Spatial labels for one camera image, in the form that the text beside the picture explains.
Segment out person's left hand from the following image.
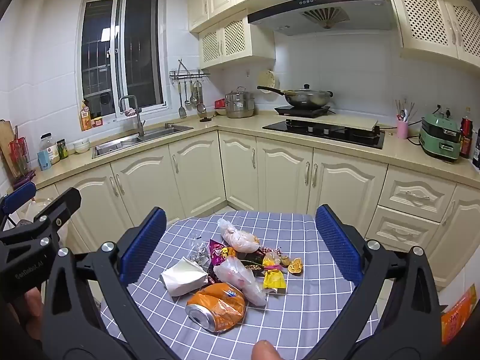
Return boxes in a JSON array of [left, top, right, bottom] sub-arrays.
[[7, 287, 44, 331]]

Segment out dark snack wrapper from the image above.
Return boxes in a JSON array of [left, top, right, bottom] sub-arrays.
[[240, 245, 286, 271]]

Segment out green electric cooker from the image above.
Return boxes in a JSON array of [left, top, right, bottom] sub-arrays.
[[419, 114, 463, 163]]

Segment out wall utensil rack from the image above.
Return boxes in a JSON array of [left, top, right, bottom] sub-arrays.
[[169, 59, 211, 82]]

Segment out wide cream lattice cabinet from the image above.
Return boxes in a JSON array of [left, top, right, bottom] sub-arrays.
[[386, 0, 480, 70]]

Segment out steel sink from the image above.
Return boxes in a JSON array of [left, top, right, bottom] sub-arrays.
[[92, 124, 194, 159]]

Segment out red label bottle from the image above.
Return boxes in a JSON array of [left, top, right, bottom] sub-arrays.
[[460, 117, 474, 159]]

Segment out steel stock pot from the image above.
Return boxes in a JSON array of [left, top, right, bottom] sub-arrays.
[[225, 87, 256, 119]]

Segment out blue checked tablecloth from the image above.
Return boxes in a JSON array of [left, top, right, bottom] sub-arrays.
[[95, 210, 379, 360]]

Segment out kitchen window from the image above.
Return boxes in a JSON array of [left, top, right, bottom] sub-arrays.
[[77, 0, 167, 121]]

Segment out steel faucet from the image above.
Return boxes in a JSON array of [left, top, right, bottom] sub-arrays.
[[119, 95, 146, 137]]

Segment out cream lower cabinets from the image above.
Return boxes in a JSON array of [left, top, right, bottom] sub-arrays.
[[35, 130, 480, 289]]

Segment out black range hood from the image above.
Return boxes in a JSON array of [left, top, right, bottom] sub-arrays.
[[247, 0, 392, 36]]

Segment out orange cardboard box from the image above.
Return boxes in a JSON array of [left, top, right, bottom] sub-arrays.
[[440, 284, 479, 346]]

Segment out cream lattice wall cabinet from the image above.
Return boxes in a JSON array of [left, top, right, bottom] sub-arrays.
[[198, 9, 276, 70]]

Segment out cream perforated trivet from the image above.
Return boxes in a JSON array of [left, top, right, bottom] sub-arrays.
[[257, 69, 280, 90]]

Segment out cream carved drawer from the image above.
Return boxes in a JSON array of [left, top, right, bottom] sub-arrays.
[[379, 165, 456, 223], [365, 206, 440, 253]]

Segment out wooden cutting board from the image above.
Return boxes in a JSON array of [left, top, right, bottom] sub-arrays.
[[0, 119, 23, 181]]

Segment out yellow snack wrapper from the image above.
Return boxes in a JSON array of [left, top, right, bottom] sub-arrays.
[[262, 251, 287, 294]]

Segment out person's right hand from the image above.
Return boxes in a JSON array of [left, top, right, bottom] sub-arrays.
[[252, 340, 282, 360]]

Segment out clear plastic bag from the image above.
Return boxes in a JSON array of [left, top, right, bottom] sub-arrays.
[[213, 256, 268, 306]]

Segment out purple candy wrapper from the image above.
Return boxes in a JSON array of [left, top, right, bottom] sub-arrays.
[[208, 239, 237, 272]]

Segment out plastic bag with pink contents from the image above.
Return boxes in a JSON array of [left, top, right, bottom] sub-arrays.
[[217, 218, 260, 253]]

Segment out silver wrapper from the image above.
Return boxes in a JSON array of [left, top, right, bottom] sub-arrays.
[[186, 234, 212, 267]]

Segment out hanging metal spatula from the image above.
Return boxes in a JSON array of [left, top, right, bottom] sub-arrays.
[[178, 80, 187, 119]]

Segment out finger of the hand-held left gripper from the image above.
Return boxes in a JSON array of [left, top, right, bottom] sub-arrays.
[[0, 181, 37, 230], [0, 187, 82, 257]]

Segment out orange snack packet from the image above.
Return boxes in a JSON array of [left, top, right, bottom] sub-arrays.
[[79, 100, 93, 132]]

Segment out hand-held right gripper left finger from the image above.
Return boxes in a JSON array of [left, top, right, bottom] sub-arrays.
[[41, 206, 181, 360]]

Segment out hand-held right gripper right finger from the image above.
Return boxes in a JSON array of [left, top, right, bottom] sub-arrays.
[[315, 204, 443, 360]]

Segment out black gas stove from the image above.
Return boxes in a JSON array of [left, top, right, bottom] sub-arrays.
[[262, 119, 386, 149]]

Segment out crushed orange soda can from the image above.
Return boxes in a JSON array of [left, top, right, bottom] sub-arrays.
[[185, 282, 248, 334]]

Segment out red knife holder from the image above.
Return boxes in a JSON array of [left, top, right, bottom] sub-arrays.
[[9, 137, 36, 187]]

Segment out steel wok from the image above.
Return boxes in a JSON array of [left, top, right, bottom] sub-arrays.
[[257, 83, 334, 109]]

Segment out white paper box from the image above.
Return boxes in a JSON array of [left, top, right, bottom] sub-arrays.
[[160, 257, 209, 297]]

